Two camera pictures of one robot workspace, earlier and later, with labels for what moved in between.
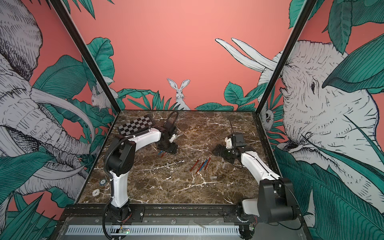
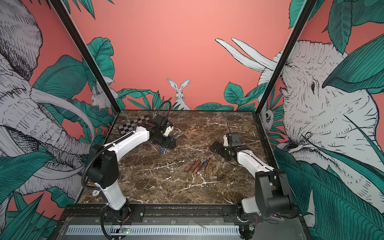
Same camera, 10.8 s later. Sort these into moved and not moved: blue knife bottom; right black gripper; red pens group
Moved: red pens group
Not moved: right black gripper; blue knife bottom
